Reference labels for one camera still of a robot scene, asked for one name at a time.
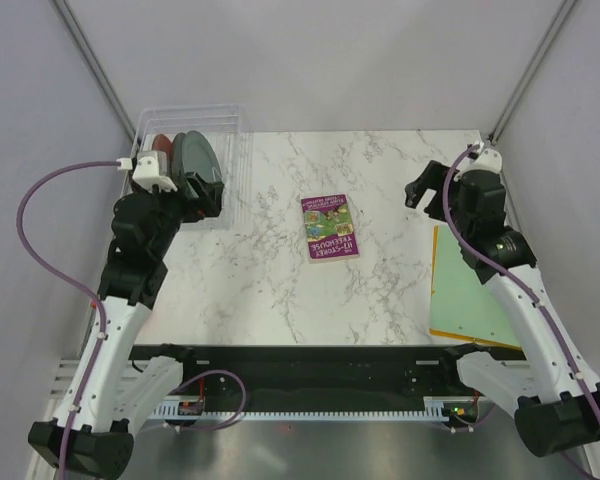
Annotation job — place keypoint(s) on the purple treehouse book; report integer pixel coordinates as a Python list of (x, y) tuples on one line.
[(329, 228)]

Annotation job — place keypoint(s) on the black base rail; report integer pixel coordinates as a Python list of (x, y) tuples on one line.
[(317, 379)]

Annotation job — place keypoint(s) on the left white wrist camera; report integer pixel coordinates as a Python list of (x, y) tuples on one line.
[(152, 171)]

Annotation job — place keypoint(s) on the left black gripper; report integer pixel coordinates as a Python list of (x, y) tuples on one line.
[(208, 200)]

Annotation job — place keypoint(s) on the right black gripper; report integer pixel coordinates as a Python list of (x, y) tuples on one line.
[(433, 176)]

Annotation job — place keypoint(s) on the red and blue plate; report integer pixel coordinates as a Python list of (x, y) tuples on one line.
[(162, 143)]

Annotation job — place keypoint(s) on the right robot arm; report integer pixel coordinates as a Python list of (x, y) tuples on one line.
[(558, 407)]

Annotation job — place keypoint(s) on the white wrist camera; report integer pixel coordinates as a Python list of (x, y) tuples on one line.
[(482, 158), (152, 171)]

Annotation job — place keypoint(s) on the green paper folder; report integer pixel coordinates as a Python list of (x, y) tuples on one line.
[(467, 290)]

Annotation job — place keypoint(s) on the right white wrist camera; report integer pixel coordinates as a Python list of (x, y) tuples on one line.
[(482, 158)]

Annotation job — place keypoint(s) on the grey-blue plate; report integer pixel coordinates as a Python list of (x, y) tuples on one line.
[(200, 158)]

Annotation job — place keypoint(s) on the clear wire dish rack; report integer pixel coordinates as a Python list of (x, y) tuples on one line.
[(211, 143)]

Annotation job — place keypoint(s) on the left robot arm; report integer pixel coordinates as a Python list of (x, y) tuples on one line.
[(93, 429)]

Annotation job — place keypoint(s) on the dark teal glazed plate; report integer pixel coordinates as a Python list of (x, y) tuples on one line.
[(177, 159)]

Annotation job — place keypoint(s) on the white slotted cable duct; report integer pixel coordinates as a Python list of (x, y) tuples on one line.
[(175, 411)]

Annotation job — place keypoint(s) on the aluminium frame rail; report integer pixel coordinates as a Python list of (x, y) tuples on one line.
[(67, 369)]

